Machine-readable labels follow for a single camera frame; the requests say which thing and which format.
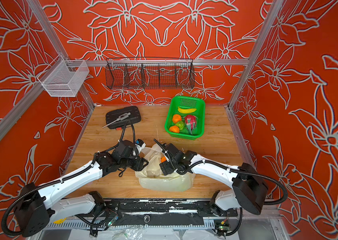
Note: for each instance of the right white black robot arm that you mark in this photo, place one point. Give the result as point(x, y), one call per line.
point(248, 187)

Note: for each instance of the black wire wall basket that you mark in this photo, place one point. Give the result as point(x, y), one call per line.
point(150, 74)

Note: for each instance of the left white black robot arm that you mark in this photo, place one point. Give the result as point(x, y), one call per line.
point(36, 205)

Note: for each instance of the white wire mesh basket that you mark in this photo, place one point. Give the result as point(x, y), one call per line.
point(63, 78)

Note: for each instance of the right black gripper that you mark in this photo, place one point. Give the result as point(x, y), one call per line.
point(163, 166)

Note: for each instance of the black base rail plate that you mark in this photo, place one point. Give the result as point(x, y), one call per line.
point(177, 213)

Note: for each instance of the yellow banana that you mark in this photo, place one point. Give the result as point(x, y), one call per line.
point(186, 111)

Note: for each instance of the green plastic basket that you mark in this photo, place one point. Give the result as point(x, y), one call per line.
point(187, 103)

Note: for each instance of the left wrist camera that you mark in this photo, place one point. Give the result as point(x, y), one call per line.
point(128, 149)

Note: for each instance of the yellow tape roll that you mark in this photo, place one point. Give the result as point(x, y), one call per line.
point(59, 221)

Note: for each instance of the light green crinkled fruit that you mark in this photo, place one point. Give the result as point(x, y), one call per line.
point(180, 125)

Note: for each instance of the small circuit board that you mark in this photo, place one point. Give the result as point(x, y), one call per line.
point(222, 229)

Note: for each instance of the pink dragon fruit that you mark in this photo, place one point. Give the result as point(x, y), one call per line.
point(190, 123)

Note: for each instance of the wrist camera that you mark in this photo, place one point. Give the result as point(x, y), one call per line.
point(171, 152)
point(128, 149)

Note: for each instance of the silver ratchet screwdriver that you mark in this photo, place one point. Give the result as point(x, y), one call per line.
point(120, 118)

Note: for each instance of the orange fruit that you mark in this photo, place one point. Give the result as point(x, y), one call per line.
point(174, 129)
point(163, 159)
point(176, 118)

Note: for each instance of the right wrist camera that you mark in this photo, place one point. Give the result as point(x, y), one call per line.
point(171, 152)

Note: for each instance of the black tool case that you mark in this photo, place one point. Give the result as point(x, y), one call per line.
point(135, 116)

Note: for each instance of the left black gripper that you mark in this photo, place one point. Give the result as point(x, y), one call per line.
point(140, 164)

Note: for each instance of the translucent plastic bag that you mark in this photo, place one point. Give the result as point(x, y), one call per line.
point(152, 177)

